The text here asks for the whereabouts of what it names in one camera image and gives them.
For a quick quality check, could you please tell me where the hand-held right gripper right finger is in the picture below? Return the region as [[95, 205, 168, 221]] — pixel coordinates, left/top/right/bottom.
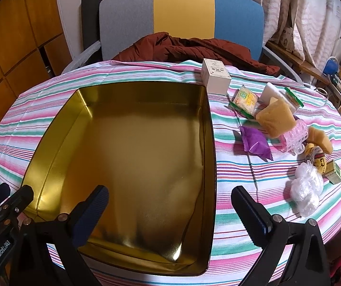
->
[[231, 185, 332, 286]]

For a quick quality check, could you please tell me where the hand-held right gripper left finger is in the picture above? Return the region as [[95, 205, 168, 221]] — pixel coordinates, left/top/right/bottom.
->
[[9, 185, 110, 286]]

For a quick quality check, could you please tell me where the purple snack packet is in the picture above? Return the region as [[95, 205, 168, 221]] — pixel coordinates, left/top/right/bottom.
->
[[240, 126, 273, 161]]

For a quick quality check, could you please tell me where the gold tin box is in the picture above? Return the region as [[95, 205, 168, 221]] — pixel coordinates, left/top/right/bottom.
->
[[20, 83, 218, 277]]

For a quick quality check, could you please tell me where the pink plastic hair roller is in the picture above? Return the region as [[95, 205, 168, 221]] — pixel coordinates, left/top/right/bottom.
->
[[278, 118, 310, 154]]

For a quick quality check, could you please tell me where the large brown sponge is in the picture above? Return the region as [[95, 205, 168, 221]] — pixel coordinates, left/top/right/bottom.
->
[[255, 97, 298, 139]]

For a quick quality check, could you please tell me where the small brown sponge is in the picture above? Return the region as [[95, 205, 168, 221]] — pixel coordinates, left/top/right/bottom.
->
[[308, 126, 333, 155]]

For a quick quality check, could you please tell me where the yellow green cracker packet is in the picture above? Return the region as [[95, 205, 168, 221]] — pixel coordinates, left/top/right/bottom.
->
[[229, 85, 260, 120], [273, 87, 304, 117]]

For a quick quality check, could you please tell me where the beige cardboard box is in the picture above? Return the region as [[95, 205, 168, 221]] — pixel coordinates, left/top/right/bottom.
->
[[201, 59, 232, 96]]

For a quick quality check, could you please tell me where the striped tablecloth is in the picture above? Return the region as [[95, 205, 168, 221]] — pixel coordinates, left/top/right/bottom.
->
[[0, 60, 341, 286]]

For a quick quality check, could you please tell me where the yellow black plush toy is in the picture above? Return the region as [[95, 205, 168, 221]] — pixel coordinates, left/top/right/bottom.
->
[[303, 143, 327, 175]]

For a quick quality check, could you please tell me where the small green box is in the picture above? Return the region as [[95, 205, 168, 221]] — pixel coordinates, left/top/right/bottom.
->
[[325, 160, 341, 184]]

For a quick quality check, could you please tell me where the white foam block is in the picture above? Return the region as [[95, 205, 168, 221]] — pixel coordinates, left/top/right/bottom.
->
[[261, 82, 287, 108]]

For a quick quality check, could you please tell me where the wooden cabinet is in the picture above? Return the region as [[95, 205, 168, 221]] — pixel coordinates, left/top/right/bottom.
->
[[0, 0, 72, 152]]

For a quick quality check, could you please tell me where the blue globe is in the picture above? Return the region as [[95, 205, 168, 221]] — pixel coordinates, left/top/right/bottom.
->
[[322, 56, 341, 76]]

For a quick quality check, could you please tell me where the brown jacket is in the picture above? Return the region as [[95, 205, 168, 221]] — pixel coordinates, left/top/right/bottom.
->
[[112, 32, 281, 76]]

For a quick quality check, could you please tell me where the black rolled mat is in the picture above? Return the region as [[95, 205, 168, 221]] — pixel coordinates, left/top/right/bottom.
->
[[81, 0, 104, 51]]

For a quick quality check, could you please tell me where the grey yellow blue chair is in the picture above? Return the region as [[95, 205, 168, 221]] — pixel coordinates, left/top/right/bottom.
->
[[61, 0, 305, 87]]

